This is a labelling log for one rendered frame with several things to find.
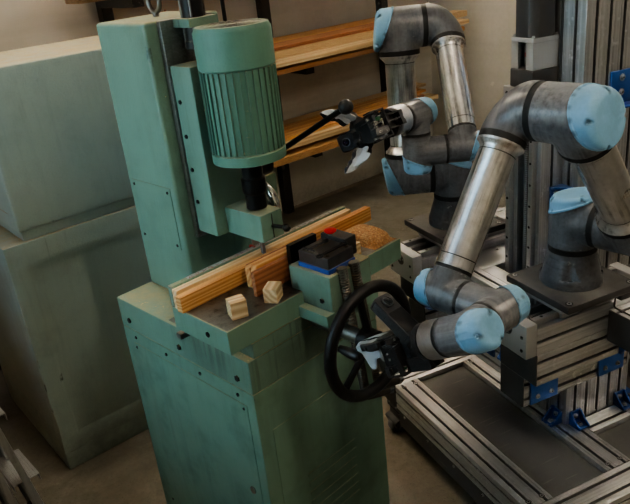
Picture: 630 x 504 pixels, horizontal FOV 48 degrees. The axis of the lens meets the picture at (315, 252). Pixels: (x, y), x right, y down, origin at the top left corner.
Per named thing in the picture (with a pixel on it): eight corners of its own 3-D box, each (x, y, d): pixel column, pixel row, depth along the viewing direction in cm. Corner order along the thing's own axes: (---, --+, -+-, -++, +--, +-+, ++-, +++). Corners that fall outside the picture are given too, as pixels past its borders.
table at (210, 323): (258, 371, 147) (254, 346, 145) (175, 328, 168) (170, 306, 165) (430, 266, 185) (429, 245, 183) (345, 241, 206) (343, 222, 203)
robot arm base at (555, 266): (571, 260, 185) (573, 225, 181) (617, 280, 172) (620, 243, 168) (526, 275, 179) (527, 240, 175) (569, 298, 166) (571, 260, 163)
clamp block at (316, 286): (331, 314, 160) (328, 279, 157) (291, 298, 169) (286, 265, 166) (373, 289, 170) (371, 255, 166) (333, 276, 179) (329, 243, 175)
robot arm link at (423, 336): (423, 326, 125) (452, 309, 130) (407, 330, 129) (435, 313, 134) (440, 365, 125) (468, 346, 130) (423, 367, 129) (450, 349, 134)
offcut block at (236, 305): (243, 309, 160) (241, 293, 159) (248, 316, 157) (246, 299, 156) (227, 314, 159) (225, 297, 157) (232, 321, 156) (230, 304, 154)
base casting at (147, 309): (251, 397, 161) (246, 363, 158) (121, 325, 200) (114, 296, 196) (377, 317, 189) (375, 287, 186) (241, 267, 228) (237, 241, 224)
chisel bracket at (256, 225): (264, 249, 170) (260, 216, 166) (228, 237, 179) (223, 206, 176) (286, 239, 175) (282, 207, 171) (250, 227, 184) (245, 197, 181)
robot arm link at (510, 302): (484, 272, 136) (449, 292, 130) (535, 287, 128) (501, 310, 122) (483, 308, 139) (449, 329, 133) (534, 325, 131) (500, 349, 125)
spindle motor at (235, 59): (245, 175, 156) (224, 29, 143) (198, 164, 167) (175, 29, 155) (302, 154, 167) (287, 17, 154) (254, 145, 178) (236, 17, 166)
